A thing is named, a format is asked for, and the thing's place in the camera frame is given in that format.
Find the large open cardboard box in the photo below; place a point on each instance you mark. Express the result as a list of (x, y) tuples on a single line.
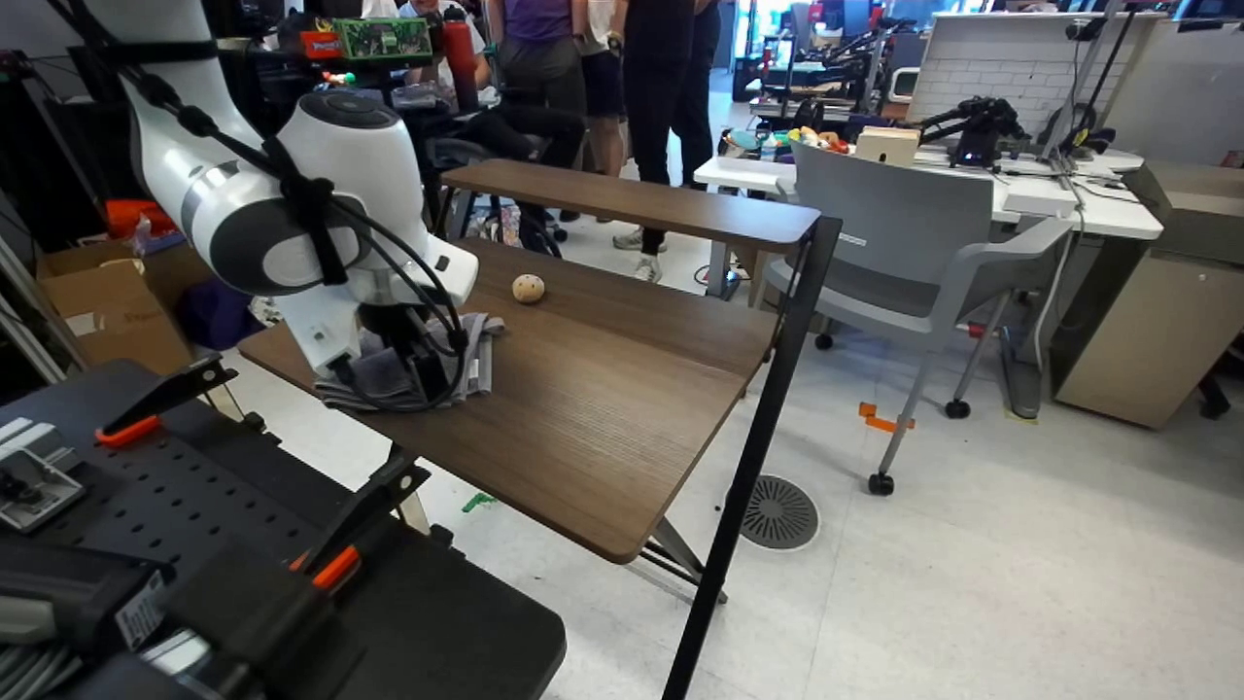
[(111, 311)]

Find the black desk equipment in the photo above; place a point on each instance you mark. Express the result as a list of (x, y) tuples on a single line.
[(983, 129)]

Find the white cluttered desk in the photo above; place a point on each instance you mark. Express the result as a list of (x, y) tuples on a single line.
[(1035, 197)]

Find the person in black t-shirt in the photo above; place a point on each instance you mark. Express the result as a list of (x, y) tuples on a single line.
[(654, 79)]

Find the grey desk partition panel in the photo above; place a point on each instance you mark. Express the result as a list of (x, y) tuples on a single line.
[(1013, 64)]

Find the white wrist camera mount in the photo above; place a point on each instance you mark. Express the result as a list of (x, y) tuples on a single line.
[(317, 333)]

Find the grey office chair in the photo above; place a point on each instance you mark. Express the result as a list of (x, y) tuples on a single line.
[(896, 219)]

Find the round floor drain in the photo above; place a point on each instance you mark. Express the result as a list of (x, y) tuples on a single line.
[(777, 510)]

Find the orange plastic object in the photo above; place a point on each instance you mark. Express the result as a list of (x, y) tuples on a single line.
[(131, 214)]

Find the cluttered black workbench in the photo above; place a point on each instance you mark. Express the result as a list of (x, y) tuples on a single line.
[(801, 79)]

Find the grey towel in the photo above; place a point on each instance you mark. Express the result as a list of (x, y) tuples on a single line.
[(488, 343)]

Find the small cardboard box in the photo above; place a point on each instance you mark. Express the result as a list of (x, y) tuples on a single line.
[(886, 145)]

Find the person in purple shirt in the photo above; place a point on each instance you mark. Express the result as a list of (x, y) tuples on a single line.
[(537, 22)]

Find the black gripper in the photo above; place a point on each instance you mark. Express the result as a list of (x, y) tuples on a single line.
[(405, 334)]

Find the beige egg toy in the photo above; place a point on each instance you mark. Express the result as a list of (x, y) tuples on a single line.
[(528, 290)]

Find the black metal table frame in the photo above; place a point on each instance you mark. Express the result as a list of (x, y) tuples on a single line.
[(758, 430)]

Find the person in white shirt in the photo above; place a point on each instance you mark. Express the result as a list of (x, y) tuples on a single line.
[(604, 79)]

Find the black perforated work table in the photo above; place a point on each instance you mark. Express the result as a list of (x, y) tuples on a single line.
[(427, 623)]

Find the orange floor tape marker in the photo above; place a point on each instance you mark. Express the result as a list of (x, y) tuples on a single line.
[(877, 416)]

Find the dark purple bag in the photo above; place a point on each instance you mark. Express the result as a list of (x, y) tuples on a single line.
[(206, 315)]

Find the brown wooden side desk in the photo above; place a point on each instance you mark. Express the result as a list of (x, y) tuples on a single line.
[(646, 199)]

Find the beige desk cabinet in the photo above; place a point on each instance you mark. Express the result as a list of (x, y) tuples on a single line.
[(1153, 334)]

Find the green circuit board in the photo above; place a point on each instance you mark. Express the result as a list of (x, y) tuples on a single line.
[(386, 41)]

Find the small framed black plate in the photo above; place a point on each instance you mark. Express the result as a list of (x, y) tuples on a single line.
[(39, 492)]

